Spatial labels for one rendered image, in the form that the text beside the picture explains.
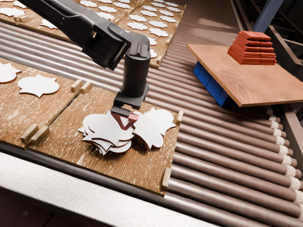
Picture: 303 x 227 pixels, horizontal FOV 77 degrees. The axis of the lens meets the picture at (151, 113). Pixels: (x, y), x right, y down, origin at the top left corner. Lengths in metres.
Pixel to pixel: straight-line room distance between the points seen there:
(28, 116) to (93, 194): 0.34
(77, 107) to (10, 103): 0.22
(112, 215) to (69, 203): 0.11
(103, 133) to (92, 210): 0.20
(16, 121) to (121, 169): 0.37
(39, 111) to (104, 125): 0.25
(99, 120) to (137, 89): 0.20
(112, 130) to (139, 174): 0.15
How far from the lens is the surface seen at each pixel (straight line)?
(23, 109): 0.77
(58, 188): 0.59
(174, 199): 0.59
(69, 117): 0.71
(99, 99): 0.78
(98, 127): 0.59
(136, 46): 0.46
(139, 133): 0.58
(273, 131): 1.00
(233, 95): 0.84
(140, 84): 0.45
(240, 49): 1.14
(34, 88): 0.84
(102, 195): 0.57
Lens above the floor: 1.44
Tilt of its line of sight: 42 degrees down
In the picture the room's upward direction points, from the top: 15 degrees clockwise
